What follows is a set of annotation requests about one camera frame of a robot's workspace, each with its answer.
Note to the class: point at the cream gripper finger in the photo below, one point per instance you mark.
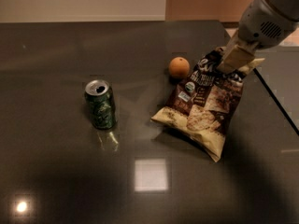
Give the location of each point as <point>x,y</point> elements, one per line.
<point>238,53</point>

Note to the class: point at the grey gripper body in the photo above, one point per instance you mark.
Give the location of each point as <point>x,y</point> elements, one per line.
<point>261,21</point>

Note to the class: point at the brown tortilla chip bag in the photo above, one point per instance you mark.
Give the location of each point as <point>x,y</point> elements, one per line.
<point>201,106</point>

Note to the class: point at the orange fruit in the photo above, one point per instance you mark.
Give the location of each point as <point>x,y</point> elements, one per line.
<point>179,68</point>

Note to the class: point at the green soda can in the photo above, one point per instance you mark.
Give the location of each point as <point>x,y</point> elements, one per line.
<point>100,101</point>

